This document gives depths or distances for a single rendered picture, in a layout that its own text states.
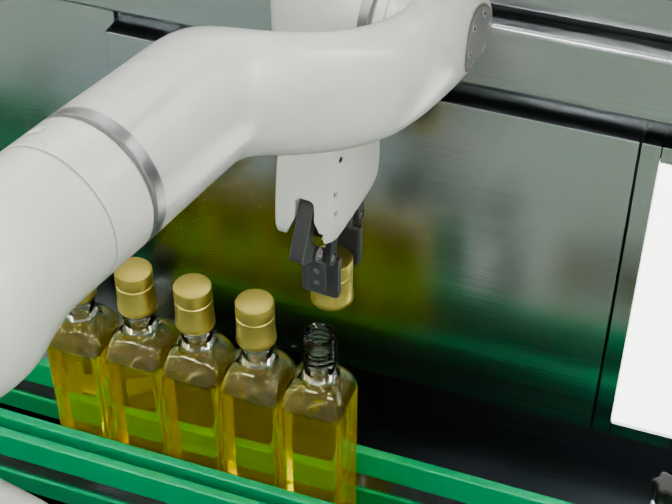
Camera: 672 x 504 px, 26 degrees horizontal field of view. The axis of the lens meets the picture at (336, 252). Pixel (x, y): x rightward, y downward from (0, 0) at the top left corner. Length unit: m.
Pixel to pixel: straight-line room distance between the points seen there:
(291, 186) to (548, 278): 0.31
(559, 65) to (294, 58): 0.33
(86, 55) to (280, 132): 0.49
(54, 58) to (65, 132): 0.59
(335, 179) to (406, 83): 0.17
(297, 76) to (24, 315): 0.24
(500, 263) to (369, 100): 0.42
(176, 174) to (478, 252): 0.51
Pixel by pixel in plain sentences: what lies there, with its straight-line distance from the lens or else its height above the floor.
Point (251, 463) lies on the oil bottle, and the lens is 1.36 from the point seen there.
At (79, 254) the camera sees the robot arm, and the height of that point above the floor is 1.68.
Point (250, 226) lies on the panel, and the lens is 1.36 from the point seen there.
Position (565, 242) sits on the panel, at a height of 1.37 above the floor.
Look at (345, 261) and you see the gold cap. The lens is 1.16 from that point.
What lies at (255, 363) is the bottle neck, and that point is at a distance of 1.28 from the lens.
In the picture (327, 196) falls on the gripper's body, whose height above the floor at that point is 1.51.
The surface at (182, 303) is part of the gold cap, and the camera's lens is 1.26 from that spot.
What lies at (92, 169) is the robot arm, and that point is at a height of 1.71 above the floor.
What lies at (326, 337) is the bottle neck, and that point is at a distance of 1.25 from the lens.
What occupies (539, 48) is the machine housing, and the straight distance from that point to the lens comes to 1.15.
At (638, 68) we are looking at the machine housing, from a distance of 1.15.
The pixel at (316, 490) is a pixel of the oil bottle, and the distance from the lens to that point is 1.35.
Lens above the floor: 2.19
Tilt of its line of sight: 42 degrees down
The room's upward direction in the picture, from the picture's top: straight up
